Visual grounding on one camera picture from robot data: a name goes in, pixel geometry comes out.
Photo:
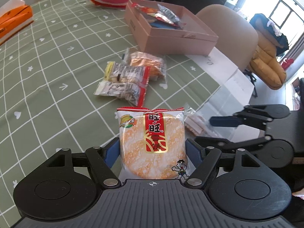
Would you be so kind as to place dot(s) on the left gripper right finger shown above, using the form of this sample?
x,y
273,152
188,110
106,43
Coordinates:
x,y
237,183

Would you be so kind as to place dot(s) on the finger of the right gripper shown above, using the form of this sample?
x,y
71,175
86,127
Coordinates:
x,y
272,152
256,116

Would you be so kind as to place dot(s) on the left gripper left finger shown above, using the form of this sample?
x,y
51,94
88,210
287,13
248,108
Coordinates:
x,y
67,184

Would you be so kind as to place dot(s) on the rice cracker packet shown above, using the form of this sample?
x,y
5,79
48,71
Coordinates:
x,y
152,143

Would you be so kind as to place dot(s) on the blue white snack pack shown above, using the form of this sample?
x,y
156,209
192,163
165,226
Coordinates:
x,y
162,25

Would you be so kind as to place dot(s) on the red snack bag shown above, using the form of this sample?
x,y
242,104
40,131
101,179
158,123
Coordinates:
x,y
153,14

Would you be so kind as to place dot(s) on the clear Peppa Pig candy bag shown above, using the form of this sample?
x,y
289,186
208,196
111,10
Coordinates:
x,y
169,14

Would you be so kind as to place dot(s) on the white paper sheet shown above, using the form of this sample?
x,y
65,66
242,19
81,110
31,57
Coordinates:
x,y
234,91

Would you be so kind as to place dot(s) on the beige chair near box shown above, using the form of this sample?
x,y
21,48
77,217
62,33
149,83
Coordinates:
x,y
237,39

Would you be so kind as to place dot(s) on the dark backpack on chair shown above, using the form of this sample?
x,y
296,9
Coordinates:
x,y
269,29

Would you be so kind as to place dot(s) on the brown bread packet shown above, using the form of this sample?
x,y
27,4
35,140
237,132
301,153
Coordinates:
x,y
156,63

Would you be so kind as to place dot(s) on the green checked tablecloth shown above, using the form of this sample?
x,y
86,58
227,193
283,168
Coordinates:
x,y
49,74

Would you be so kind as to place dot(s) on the striped cracker packet lower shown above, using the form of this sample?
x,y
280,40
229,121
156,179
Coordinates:
x,y
129,91

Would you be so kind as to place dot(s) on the striped cracker packet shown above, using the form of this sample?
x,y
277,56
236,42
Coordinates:
x,y
129,91
123,73

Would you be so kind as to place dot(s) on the striped cracker packet upper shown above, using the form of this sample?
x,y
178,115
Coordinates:
x,y
123,73

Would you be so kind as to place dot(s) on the pink cardboard box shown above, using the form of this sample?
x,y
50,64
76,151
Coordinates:
x,y
196,38

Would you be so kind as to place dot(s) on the orange tissue box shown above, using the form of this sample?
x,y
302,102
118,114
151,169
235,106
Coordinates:
x,y
15,15

